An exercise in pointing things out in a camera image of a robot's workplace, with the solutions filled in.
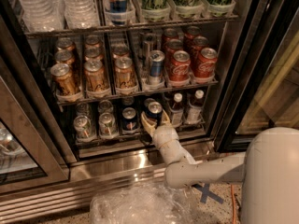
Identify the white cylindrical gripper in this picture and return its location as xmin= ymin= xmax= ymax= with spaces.
xmin=141 ymin=110 xmax=196 ymax=165

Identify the pepsi can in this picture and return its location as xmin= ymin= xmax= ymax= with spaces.
xmin=121 ymin=107 xmax=138 ymax=131
xmin=146 ymin=102 xmax=163 ymax=124
xmin=143 ymin=98 xmax=155 ymax=107
xmin=121 ymin=97 xmax=135 ymax=108

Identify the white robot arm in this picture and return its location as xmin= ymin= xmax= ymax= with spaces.
xmin=141 ymin=114 xmax=299 ymax=224

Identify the silver can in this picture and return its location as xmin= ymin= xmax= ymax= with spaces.
xmin=99 ymin=112 xmax=117 ymax=135
xmin=98 ymin=100 xmax=114 ymax=114
xmin=73 ymin=115 xmax=93 ymax=139
xmin=76 ymin=103 xmax=93 ymax=118

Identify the front third-column orange can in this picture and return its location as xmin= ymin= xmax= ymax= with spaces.
xmin=115 ymin=57 xmax=136 ymax=89

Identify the third-column orange can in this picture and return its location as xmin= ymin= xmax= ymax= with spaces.
xmin=115 ymin=57 xmax=136 ymax=89
xmin=112 ymin=45 xmax=130 ymax=60

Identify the front left coca-cola can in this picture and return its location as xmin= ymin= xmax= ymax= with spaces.
xmin=169 ymin=50 xmax=191 ymax=81

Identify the coca-cola can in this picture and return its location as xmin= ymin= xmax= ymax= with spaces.
xmin=194 ymin=48 xmax=218 ymax=78
xmin=190 ymin=35 xmax=208 ymax=66
xmin=162 ymin=28 xmax=178 ymax=44
xmin=169 ymin=50 xmax=191 ymax=81
xmin=183 ymin=26 xmax=201 ymax=43
xmin=164 ymin=39 xmax=183 ymax=66

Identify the small red bull can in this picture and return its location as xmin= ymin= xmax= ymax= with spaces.
xmin=149 ymin=50 xmax=165 ymax=85

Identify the front right coca-cola can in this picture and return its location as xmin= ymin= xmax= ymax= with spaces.
xmin=194 ymin=48 xmax=218 ymax=78

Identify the front left silver can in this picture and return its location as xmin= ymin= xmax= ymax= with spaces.
xmin=73 ymin=115 xmax=93 ymax=139

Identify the front second-column orange can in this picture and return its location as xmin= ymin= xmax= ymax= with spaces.
xmin=84 ymin=60 xmax=108 ymax=92

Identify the second-column orange can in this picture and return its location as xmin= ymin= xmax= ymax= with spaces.
xmin=85 ymin=35 xmax=103 ymax=48
xmin=84 ymin=60 xmax=108 ymax=92
xmin=84 ymin=48 xmax=104 ymax=61

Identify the back left silver can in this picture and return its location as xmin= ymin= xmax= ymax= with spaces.
xmin=76 ymin=103 xmax=93 ymax=118

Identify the middle left coca-cola can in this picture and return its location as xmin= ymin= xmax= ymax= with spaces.
xmin=164 ymin=39 xmax=183 ymax=66

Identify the back third-column orange can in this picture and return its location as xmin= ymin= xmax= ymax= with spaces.
xmin=112 ymin=45 xmax=130 ymax=60

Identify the back left coca-cola can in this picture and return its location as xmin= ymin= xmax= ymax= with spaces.
xmin=162 ymin=28 xmax=178 ymax=44

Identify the middle right coca-cola can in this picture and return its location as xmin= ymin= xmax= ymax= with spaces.
xmin=190 ymin=35 xmax=208 ymax=66

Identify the middle second-column orange can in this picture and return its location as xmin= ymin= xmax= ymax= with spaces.
xmin=84 ymin=48 xmax=104 ymax=61

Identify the back right coca-cola can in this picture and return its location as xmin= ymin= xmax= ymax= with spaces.
xmin=183 ymin=26 xmax=201 ymax=43

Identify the stainless steel display fridge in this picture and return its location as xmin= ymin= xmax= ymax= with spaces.
xmin=0 ymin=0 xmax=299 ymax=224

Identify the front left orange can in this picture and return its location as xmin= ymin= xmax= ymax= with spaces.
xmin=50 ymin=63 xmax=79 ymax=96

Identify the back second-column orange can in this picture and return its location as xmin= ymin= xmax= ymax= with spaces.
xmin=85 ymin=35 xmax=103 ymax=48

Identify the right fridge glass door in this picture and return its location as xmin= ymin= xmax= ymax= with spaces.
xmin=213 ymin=0 xmax=299 ymax=152

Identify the fridge glass door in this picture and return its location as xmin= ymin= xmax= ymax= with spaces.
xmin=213 ymin=0 xmax=299 ymax=152
xmin=0 ymin=58 xmax=69 ymax=195

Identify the tall red bull can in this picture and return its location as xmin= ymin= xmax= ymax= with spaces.
xmin=108 ymin=0 xmax=128 ymax=25

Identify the middle left orange can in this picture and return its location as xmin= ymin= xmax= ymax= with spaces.
xmin=54 ymin=49 xmax=76 ymax=70

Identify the back left orange can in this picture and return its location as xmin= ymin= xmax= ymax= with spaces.
xmin=56 ymin=37 xmax=76 ymax=51

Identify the left fridge glass door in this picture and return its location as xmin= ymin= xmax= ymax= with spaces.
xmin=0 ymin=58 xmax=69 ymax=195

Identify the left white-cap bottle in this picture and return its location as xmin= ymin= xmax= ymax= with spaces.
xmin=168 ymin=93 xmax=183 ymax=127

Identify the white-cap bottle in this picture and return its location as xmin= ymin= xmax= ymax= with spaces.
xmin=185 ymin=90 xmax=204 ymax=124
xmin=168 ymin=93 xmax=183 ymax=127

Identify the right white-cap bottle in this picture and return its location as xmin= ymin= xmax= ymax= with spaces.
xmin=185 ymin=90 xmax=204 ymax=124

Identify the clear plastic wrap bundle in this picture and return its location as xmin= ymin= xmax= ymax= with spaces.
xmin=90 ymin=183 xmax=196 ymax=224

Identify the blue tape cross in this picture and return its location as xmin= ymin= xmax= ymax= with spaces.
xmin=193 ymin=184 xmax=224 ymax=204

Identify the right water bottle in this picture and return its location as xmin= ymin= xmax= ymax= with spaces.
xmin=64 ymin=0 xmax=100 ymax=29

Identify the water bottle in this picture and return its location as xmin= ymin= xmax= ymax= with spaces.
xmin=64 ymin=0 xmax=100 ymax=29
xmin=19 ymin=0 xmax=64 ymax=32

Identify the left water bottle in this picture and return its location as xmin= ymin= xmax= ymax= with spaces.
xmin=19 ymin=0 xmax=64 ymax=32

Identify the orange extension cable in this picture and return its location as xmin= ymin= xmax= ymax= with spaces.
xmin=230 ymin=184 xmax=237 ymax=224

